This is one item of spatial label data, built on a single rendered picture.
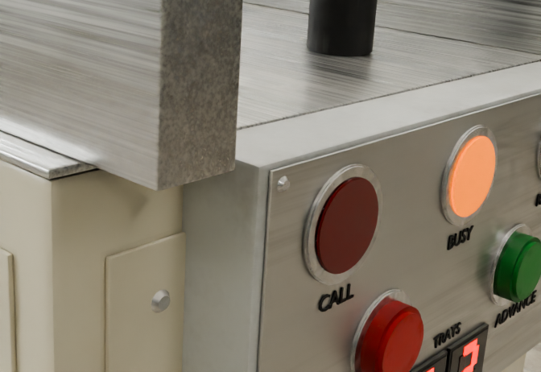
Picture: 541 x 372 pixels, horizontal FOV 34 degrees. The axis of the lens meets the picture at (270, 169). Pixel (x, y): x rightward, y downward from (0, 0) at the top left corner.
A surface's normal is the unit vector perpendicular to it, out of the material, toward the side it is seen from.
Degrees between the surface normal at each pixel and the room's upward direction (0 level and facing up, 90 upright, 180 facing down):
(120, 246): 90
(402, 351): 90
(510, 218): 90
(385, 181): 90
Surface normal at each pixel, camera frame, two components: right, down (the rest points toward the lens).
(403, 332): 0.74, 0.25
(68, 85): -0.66, 0.19
